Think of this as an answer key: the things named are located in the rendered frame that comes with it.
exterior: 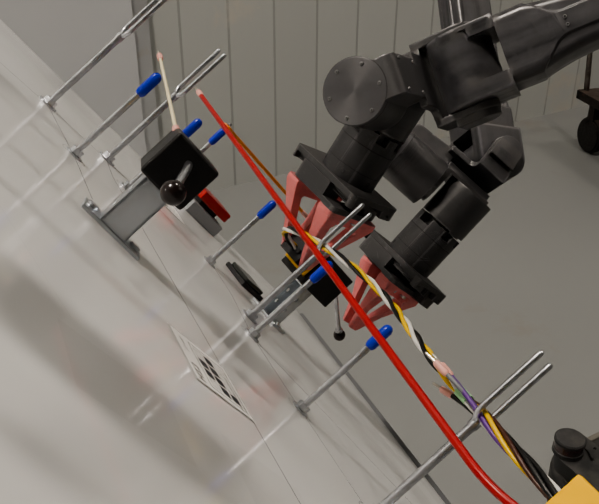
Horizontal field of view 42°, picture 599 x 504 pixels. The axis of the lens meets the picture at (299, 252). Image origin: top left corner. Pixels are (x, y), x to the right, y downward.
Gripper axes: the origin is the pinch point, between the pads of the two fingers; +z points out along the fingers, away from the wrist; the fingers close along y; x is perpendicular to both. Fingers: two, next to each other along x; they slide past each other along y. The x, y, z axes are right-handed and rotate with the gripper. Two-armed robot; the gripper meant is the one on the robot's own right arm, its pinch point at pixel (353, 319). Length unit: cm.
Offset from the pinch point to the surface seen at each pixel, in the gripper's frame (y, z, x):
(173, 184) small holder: 21, -7, -47
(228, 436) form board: 34, -2, -46
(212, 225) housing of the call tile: -19.4, 4.2, -8.8
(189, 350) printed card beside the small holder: 27, -2, -44
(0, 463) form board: 42, -5, -61
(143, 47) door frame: -238, 13, 88
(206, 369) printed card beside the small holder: 28, -2, -43
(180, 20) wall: -242, -4, 96
